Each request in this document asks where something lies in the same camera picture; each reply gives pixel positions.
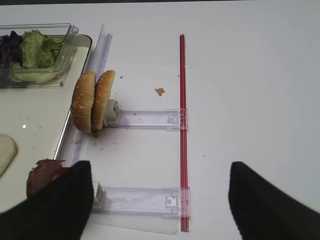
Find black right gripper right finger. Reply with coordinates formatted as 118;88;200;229
228;161;320;240

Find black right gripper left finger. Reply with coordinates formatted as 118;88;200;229
0;161;94;240

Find green lettuce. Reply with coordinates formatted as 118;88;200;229
10;29;63;84

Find sliced meat stack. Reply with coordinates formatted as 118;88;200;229
26;158;69;199

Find bread crumb piece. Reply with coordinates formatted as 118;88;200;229
155;88;166;97

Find bun bottom on tray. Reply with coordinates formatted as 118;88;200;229
0;133;18;176

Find right lower clear pusher track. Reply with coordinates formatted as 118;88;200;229
92;182;190;218

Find clear pusher track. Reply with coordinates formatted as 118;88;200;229
92;182;190;218
103;99;180;130

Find metal baking tray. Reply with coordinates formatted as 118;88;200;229
0;34;93;181

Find right upper clear pusher track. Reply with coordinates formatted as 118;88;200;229
103;99;180;130

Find sesame bun top front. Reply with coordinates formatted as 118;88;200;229
70;71;96;134

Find sesame bun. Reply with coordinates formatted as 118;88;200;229
70;71;96;134
91;70;116;130

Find sesame bun top rear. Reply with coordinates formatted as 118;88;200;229
91;70;116;130

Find clear plastic salad container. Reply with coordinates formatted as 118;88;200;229
0;23;79;89

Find purple cabbage leaves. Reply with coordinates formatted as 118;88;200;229
0;30;23;69

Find right red strip rail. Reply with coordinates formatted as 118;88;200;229
179;34;190;232

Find right clear divider wall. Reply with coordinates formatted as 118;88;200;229
54;24;113;166

